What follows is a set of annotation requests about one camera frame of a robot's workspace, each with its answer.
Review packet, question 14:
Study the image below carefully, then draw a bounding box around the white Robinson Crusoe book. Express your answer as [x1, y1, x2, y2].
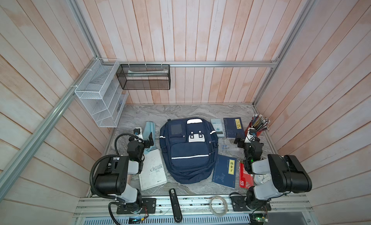
[139, 149, 167, 191]

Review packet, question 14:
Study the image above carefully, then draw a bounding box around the blue book yellow label front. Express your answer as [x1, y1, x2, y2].
[212, 154, 237, 188]

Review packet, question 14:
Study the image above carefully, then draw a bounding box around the blue book yellow label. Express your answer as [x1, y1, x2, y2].
[223, 117, 246, 139]
[212, 154, 237, 188]

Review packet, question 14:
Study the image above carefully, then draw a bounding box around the navy blue student backpack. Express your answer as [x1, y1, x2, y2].
[159, 117, 218, 184]

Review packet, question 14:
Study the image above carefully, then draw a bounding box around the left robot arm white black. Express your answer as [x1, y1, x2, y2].
[89, 133, 154, 213]

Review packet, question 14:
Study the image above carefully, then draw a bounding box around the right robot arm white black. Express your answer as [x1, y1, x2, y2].
[234, 135, 313, 210]

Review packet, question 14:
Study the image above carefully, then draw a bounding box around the clear plastic ruler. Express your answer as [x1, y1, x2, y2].
[219, 144, 241, 155]

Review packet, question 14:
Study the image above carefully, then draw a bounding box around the light blue pencil case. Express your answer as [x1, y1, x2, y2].
[143, 121, 156, 154]

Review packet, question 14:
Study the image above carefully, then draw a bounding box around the blue book yellow label back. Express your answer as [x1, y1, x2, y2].
[223, 117, 246, 139]

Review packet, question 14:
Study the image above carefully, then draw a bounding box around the red pen holder cup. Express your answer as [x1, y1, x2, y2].
[244, 123, 263, 137]

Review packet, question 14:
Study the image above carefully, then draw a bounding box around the white round alarm clock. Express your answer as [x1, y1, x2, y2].
[254, 173, 271, 185]

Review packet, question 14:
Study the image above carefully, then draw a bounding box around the light green calculator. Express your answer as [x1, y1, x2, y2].
[211, 119, 225, 138]

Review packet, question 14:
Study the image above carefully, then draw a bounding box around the red booklet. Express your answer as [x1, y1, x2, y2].
[239, 163, 254, 189]

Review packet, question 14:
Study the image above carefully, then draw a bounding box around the black handheld device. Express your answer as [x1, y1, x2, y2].
[169, 188, 183, 223]

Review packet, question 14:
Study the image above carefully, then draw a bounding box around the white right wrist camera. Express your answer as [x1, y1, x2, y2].
[245, 127, 257, 143]

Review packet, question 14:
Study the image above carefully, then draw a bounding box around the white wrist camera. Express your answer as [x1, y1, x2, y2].
[245, 127, 257, 143]
[133, 127, 143, 142]

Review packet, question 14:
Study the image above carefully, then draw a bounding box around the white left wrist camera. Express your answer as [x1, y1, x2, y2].
[133, 127, 143, 142]

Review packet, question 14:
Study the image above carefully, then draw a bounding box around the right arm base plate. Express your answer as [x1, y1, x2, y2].
[230, 194, 271, 211]

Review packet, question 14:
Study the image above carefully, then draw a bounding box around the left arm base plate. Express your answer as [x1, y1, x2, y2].
[117, 198, 157, 215]

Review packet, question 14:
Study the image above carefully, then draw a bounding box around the coiled clear cable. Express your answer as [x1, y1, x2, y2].
[209, 195, 230, 217]

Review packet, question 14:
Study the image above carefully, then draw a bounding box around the black mesh wall basket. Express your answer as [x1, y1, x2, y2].
[116, 64, 171, 90]

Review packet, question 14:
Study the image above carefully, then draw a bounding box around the white wire mesh shelf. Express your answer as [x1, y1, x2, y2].
[75, 58, 128, 128]

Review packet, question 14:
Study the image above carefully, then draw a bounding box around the aluminium front rail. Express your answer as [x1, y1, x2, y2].
[73, 194, 314, 218]

